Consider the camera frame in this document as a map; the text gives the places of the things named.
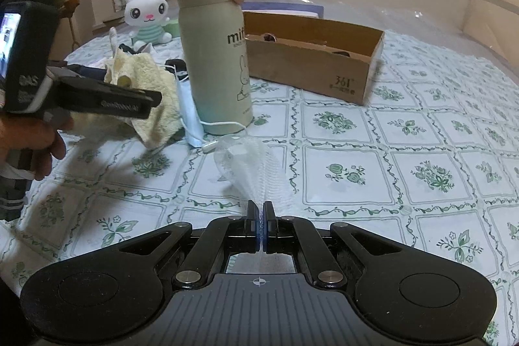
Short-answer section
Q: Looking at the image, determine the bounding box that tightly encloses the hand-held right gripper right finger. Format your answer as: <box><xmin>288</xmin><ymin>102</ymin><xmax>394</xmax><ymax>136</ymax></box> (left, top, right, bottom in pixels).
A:
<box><xmin>263</xmin><ymin>201</ymin><xmax>410</xmax><ymax>290</ymax></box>

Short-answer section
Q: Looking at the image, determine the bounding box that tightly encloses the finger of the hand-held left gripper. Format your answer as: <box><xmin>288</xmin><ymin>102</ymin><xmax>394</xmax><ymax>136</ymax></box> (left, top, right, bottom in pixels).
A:
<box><xmin>46</xmin><ymin>63</ymin><xmax>109</xmax><ymax>82</ymax></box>

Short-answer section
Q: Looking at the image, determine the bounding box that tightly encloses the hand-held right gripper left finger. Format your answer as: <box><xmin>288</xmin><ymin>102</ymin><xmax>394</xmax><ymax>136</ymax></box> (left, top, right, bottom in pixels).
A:
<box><xmin>103</xmin><ymin>200</ymin><xmax>263</xmax><ymax>290</ymax></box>

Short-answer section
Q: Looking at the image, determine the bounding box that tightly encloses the white mesh foam net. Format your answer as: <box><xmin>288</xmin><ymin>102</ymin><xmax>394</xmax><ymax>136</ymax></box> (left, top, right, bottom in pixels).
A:
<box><xmin>213</xmin><ymin>135</ymin><xmax>295</xmax><ymax>217</ymax></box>

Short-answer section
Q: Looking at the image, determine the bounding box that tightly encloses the pale yellow towel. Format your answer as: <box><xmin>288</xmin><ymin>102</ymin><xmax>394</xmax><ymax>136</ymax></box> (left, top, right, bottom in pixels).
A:
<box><xmin>67</xmin><ymin>46</ymin><xmax>183</xmax><ymax>150</ymax></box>

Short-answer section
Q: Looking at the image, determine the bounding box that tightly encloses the dark grey face mask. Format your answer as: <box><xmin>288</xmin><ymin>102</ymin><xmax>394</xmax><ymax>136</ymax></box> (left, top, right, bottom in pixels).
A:
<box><xmin>164</xmin><ymin>59</ymin><xmax>188</xmax><ymax>81</ymax></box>

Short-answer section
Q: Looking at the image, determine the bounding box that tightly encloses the brown cardboard box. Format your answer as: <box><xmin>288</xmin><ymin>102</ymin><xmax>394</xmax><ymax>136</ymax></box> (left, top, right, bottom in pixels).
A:
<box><xmin>242</xmin><ymin>11</ymin><xmax>385</xmax><ymax>106</ymax></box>

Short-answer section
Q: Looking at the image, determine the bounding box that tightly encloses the person's left hand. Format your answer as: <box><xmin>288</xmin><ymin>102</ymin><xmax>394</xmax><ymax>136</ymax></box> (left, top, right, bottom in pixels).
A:
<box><xmin>0</xmin><ymin>113</ymin><xmax>74</xmax><ymax>181</ymax></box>

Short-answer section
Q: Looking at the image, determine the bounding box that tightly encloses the white plush rabbit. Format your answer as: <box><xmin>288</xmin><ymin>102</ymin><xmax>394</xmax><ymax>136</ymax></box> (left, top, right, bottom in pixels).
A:
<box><xmin>122</xmin><ymin>0</ymin><xmax>172</xmax><ymax>47</ymax></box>

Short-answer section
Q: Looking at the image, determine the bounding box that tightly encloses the blue face mask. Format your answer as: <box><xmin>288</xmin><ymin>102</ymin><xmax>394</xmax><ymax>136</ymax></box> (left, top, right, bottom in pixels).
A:
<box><xmin>174</xmin><ymin>78</ymin><xmax>248</xmax><ymax>149</ymax></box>

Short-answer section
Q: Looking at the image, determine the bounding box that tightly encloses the cream thermos bottle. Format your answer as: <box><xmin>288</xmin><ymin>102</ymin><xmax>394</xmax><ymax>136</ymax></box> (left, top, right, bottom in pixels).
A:
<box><xmin>171</xmin><ymin>0</ymin><xmax>254</xmax><ymax>136</ymax></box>

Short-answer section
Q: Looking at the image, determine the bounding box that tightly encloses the floral checked tablecloth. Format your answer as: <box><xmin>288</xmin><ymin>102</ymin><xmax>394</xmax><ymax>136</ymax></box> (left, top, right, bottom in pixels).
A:
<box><xmin>0</xmin><ymin>28</ymin><xmax>519</xmax><ymax>346</ymax></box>

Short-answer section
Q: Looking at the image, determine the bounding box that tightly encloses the flat blue box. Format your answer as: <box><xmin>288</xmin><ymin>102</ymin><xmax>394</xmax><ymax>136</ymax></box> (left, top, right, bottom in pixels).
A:
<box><xmin>242</xmin><ymin>1</ymin><xmax>325</xmax><ymax>19</ymax></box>

